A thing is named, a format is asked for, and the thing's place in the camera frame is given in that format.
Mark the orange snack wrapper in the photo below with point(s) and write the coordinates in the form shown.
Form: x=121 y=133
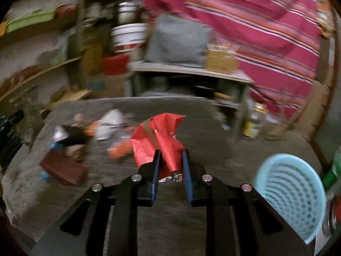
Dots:
x=120 y=149

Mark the wooden utensil holder box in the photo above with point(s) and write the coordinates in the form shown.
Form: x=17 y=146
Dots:
x=221 y=59

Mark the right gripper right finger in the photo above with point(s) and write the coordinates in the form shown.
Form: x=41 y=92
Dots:
x=238 y=220

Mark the white plastic bucket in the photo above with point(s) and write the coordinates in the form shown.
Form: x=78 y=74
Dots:
x=128 y=37

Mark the red paper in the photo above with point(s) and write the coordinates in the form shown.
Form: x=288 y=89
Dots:
x=159 y=133

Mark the oil bottle yellow label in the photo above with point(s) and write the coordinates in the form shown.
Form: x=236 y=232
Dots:
x=255 y=121

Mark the pink striped cloth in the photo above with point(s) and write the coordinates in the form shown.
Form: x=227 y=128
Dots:
x=278 y=42

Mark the light blue plastic basket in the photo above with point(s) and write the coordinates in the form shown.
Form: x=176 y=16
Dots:
x=294 y=189

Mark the steel pot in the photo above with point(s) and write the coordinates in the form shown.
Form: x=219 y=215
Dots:
x=127 y=13

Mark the white crumpled wrapper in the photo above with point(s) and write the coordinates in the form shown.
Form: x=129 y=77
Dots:
x=109 y=123

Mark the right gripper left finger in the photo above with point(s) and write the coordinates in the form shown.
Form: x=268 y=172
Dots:
x=115 y=205

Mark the grey cushion bag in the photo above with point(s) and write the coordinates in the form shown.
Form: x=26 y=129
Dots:
x=178 y=41

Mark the brown wallet pouch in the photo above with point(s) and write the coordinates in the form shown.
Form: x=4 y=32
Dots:
x=64 y=169

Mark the low wooden shelf table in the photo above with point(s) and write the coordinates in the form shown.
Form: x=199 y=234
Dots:
x=226 y=91

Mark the red plastic tub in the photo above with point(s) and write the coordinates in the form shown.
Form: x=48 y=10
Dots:
x=115 y=65

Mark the wooden wall shelf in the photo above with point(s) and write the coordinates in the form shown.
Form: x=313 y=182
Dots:
x=41 y=47

